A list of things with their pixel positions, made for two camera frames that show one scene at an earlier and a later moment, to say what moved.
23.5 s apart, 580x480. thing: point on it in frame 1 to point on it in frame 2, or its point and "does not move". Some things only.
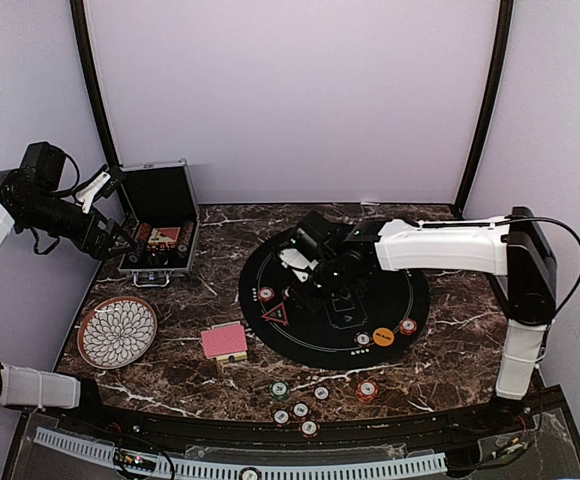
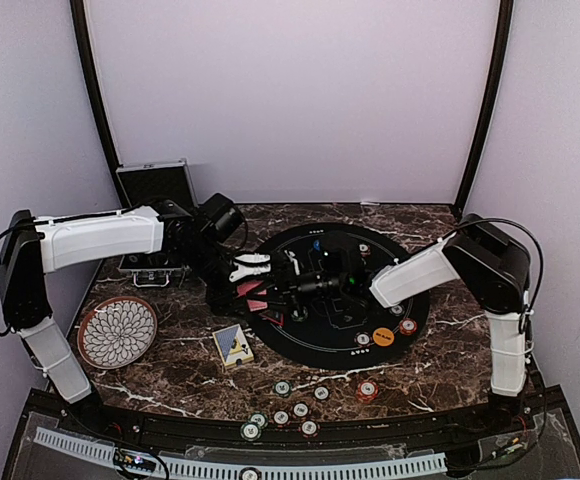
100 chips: [362, 338] does not move
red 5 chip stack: [367, 391] does not move
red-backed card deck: [224, 340] to [254, 305]
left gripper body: [86, 242] to [203, 259]
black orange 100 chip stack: [321, 392] does not move
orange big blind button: [383, 336] does not move
